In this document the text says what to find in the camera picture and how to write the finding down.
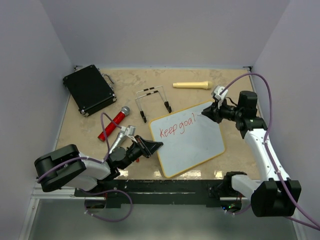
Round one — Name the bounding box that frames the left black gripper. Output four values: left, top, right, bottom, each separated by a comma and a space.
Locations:
120, 134, 163, 170

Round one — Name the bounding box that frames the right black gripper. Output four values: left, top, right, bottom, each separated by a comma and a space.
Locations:
202, 96, 243, 124

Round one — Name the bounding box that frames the yellow framed whiteboard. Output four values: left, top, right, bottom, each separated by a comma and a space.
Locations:
149, 100, 226, 178

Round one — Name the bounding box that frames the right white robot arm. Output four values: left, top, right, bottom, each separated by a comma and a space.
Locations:
201, 86, 302, 217

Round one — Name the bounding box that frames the cream toy microphone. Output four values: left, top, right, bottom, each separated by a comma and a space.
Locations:
172, 81, 213, 90

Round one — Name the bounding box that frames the silver toy microphone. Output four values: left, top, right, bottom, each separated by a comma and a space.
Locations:
110, 131, 127, 152

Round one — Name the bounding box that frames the red glitter toy microphone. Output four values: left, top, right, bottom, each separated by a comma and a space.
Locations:
97, 106, 131, 142

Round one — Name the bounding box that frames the black carrying case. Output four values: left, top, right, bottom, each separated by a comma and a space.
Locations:
62, 64, 117, 117

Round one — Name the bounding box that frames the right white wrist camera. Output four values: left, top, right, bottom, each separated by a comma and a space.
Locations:
211, 85, 228, 109

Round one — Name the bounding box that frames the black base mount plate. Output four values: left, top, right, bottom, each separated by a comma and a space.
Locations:
74, 179, 244, 212

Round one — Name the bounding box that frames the wire whiteboard stand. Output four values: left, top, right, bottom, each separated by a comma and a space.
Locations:
135, 85, 173, 123

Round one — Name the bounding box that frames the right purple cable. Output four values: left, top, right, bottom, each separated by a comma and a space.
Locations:
219, 72, 320, 230

